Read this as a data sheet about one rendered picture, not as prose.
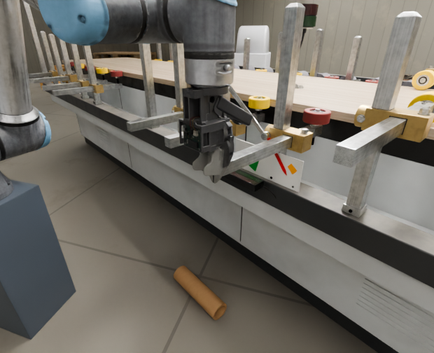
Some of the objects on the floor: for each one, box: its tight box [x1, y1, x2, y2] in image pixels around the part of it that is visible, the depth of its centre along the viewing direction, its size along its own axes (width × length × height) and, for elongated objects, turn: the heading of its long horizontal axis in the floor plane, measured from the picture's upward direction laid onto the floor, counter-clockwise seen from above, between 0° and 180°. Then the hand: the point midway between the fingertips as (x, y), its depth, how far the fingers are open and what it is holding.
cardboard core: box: [174, 265, 227, 320], centre depth 127 cm, size 30×8×8 cm, turn 43°
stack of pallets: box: [93, 51, 157, 60], centre depth 609 cm, size 116×82×82 cm
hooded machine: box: [235, 26, 271, 68], centre depth 460 cm, size 63×54×128 cm
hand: (217, 176), depth 60 cm, fingers closed
